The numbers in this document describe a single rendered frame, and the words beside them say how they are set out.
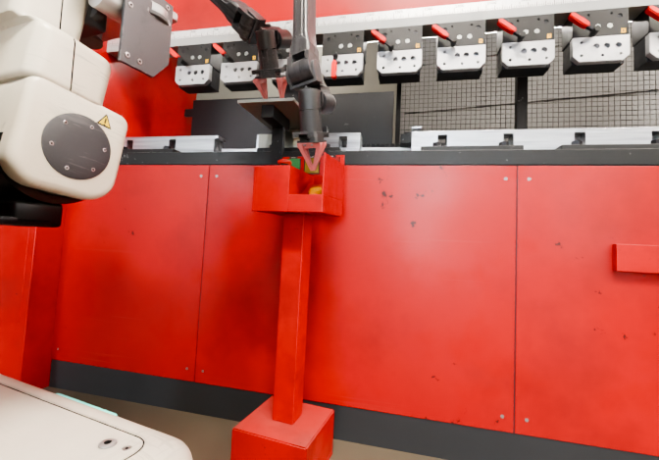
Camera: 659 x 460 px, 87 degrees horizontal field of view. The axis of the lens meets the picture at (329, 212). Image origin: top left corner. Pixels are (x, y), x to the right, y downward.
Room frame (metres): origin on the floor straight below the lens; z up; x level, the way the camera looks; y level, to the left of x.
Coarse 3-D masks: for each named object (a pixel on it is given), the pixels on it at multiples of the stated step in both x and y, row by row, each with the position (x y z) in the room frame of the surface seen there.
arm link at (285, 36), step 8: (248, 8) 0.99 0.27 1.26; (256, 16) 0.99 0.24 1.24; (256, 24) 0.99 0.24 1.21; (264, 24) 1.01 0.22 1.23; (280, 32) 1.03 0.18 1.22; (288, 32) 1.06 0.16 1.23; (248, 40) 1.03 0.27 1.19; (256, 40) 1.04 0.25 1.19; (280, 40) 1.04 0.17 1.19; (288, 40) 1.06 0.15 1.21; (280, 48) 1.06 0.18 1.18
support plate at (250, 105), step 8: (240, 104) 1.04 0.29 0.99; (248, 104) 1.04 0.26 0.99; (256, 104) 1.03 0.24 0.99; (264, 104) 1.03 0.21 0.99; (272, 104) 1.03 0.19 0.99; (280, 104) 1.03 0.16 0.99; (288, 104) 1.02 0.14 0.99; (296, 104) 1.02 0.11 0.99; (256, 112) 1.10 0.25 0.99; (288, 112) 1.09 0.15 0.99; (296, 112) 1.09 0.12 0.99; (296, 120) 1.16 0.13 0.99; (272, 128) 1.28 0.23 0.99; (296, 128) 1.26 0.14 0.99
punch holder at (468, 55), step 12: (444, 24) 1.12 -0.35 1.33; (456, 24) 1.12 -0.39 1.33; (468, 24) 1.11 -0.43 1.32; (480, 24) 1.10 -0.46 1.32; (456, 36) 1.12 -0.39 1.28; (468, 36) 1.11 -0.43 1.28; (480, 36) 1.10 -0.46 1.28; (444, 48) 1.12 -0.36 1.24; (456, 48) 1.11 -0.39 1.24; (468, 48) 1.10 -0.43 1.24; (480, 48) 1.10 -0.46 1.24; (444, 60) 1.12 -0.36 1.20; (456, 60) 1.11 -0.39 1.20; (468, 60) 1.10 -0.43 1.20; (480, 60) 1.10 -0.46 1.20; (444, 72) 1.14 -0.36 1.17; (456, 72) 1.13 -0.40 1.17; (468, 72) 1.13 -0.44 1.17; (480, 72) 1.12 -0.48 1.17
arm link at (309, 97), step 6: (300, 90) 0.86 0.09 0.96; (306, 90) 0.85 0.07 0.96; (312, 90) 0.85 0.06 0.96; (318, 90) 0.86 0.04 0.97; (300, 96) 0.86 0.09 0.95; (306, 96) 0.85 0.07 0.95; (312, 96) 0.85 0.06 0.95; (318, 96) 0.86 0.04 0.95; (300, 102) 0.86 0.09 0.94; (306, 102) 0.85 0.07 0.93; (312, 102) 0.85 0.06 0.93; (318, 102) 0.86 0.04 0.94; (300, 108) 0.87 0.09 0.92; (306, 108) 0.86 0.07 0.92; (312, 108) 0.86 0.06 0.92; (318, 108) 0.87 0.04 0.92
